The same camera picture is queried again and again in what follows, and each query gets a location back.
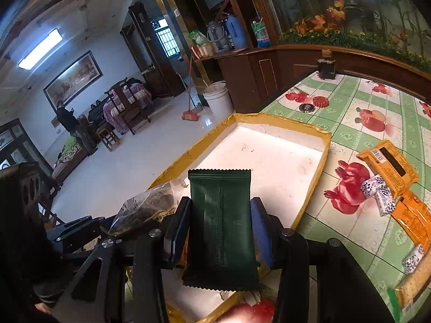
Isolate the framed wall painting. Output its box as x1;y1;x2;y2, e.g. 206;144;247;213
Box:
43;50;103;113

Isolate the clear bag of dark snacks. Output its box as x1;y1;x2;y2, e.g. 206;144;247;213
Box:
108;180;184;238

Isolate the wooden bench with cushion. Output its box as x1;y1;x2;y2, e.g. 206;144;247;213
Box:
52;136;88;179

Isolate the brown wooden cabinet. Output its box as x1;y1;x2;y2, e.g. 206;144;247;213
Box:
193;44;280;113

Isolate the dark wooden chair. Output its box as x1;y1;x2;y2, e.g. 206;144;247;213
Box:
104;77;152;135

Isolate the dark green snack packet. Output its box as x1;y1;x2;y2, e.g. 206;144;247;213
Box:
182;169;261;292

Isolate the grey thermos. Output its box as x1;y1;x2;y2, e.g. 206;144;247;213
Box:
206;21;230;52

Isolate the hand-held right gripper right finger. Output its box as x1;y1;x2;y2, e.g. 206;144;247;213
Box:
250;197;394;323

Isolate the glass partition with flowers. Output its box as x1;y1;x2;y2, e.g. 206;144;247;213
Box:
259;0;431;75

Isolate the green and white bag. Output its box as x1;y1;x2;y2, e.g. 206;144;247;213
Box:
251;20;272;48

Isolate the red broom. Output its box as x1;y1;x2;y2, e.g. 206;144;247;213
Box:
182;55;203;122

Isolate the white plastic bucket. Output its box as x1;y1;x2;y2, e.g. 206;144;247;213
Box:
202;81;234;120

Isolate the black spotted white candy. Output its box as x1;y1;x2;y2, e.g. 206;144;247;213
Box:
402;244;425;274
360;175;388;199
374;188;396;216

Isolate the wooden stool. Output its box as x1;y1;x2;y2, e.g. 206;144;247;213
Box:
96;124;121;152

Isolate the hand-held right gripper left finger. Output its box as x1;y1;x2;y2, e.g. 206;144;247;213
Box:
50;196;192;323

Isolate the blue thermos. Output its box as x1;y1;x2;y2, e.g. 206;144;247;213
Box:
225;13;248;50

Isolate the orange packet with black stripe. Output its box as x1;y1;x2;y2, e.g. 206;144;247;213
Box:
356;139;420;199

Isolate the table with pink cloth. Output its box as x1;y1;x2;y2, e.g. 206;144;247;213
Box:
103;82;152;132

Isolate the clear cracker packet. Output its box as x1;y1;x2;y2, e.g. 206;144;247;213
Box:
387;266;431;320

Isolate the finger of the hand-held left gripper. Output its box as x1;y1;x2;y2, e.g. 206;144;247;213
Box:
45;215;106;243
61;229;117;260

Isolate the orange snack packet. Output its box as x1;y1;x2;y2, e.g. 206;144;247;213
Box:
392;192;431;246

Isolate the dark jar with cork lid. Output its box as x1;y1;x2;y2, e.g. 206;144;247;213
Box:
316;50;336;79

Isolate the white tray with yellow rim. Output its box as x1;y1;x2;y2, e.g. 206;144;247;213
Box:
148;113;332;323

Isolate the rectangular ceiling light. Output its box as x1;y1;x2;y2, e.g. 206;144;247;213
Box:
18;29;64;71

